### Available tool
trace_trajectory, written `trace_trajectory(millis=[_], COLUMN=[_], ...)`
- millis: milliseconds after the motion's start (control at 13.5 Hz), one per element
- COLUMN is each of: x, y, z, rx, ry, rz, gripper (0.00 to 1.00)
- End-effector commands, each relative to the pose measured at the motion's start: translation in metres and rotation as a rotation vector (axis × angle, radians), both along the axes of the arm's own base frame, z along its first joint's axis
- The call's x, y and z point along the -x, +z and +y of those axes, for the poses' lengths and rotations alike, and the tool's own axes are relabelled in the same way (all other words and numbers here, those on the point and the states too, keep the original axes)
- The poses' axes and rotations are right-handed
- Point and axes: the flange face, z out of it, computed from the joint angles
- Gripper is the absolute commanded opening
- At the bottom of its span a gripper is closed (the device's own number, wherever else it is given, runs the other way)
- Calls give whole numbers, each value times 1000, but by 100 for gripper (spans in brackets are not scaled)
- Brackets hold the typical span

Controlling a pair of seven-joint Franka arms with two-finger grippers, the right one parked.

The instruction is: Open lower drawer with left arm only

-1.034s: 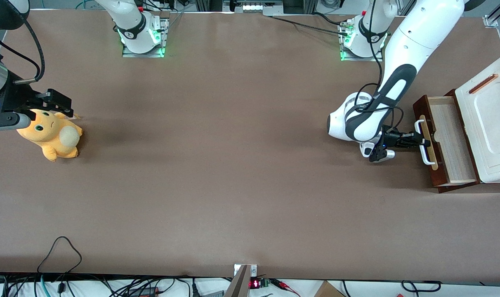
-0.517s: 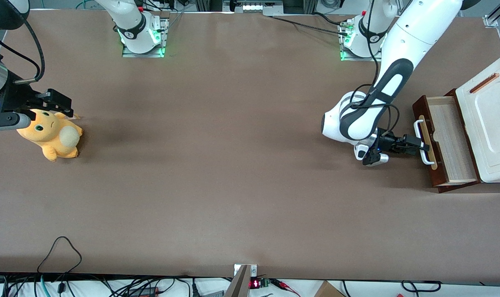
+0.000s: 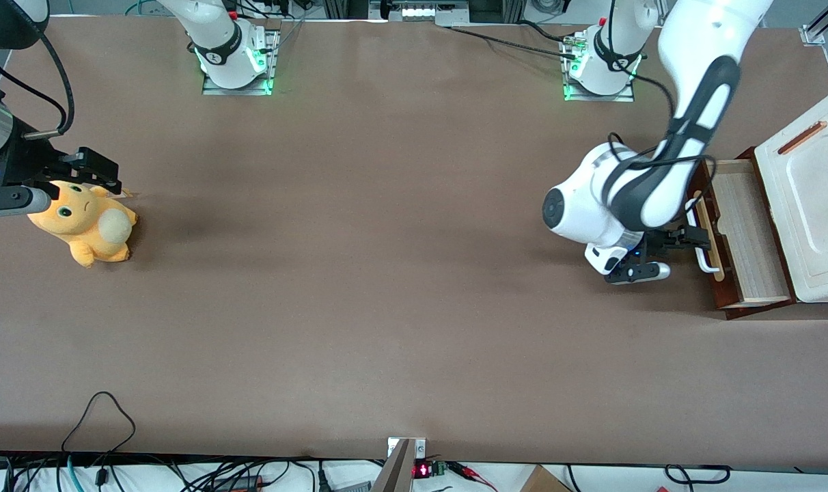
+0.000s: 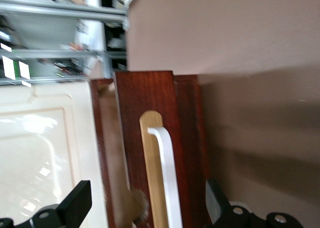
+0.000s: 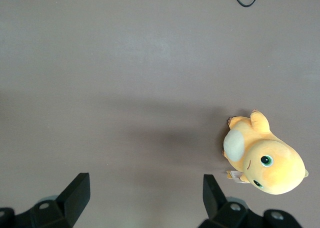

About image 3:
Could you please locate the long black cable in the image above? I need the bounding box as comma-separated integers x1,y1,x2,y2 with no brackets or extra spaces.
448,26,579,59

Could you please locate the white-topped brown wooden cabinet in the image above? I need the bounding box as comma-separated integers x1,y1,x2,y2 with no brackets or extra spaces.
718,79,828,320

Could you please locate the light wooden handle plate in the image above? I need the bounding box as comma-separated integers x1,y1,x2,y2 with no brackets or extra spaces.
698,198,727,279

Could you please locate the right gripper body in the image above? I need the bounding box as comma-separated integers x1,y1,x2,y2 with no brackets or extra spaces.
0,122,81,199

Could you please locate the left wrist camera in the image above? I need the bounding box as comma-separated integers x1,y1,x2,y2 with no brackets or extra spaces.
604,262,672,285

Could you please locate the cardboard box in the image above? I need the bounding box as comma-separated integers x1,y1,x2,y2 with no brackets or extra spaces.
520,465,573,492

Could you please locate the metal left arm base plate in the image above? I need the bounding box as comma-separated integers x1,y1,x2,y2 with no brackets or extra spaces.
563,31,635,103

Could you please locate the orange plush toy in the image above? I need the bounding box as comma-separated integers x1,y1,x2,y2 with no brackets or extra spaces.
27,180,139,269

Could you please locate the aluminium frame profile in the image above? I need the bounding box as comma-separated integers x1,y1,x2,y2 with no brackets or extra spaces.
800,0,828,47

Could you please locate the thick black cable on right arm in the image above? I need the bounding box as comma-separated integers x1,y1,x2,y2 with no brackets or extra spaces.
18,31,75,141

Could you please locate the red cable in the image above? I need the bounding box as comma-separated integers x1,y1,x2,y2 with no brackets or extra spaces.
448,462,498,491

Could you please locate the white drawer handle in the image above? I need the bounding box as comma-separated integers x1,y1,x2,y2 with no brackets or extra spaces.
687,195,723,275

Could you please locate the black looped cable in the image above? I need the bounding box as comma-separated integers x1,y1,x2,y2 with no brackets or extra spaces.
61,391,137,472

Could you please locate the brown drawer with handle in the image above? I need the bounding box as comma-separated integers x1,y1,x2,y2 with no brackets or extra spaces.
686,157,795,312

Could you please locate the black flat-looped cable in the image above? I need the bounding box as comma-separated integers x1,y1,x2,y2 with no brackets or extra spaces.
663,465,732,486

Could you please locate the white power strip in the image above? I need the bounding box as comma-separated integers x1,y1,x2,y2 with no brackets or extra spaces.
370,0,471,27

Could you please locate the grey metal beam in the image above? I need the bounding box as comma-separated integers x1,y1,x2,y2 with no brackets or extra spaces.
370,439,415,492

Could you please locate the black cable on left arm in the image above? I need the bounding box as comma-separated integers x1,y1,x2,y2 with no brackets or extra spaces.
605,0,721,219

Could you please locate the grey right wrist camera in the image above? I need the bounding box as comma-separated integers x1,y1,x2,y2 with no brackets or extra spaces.
0,184,53,219

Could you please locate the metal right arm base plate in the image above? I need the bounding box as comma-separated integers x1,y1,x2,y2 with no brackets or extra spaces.
202,29,280,96

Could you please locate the white metal bracket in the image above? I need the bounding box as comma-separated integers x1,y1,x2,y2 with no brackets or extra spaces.
387,437,427,460

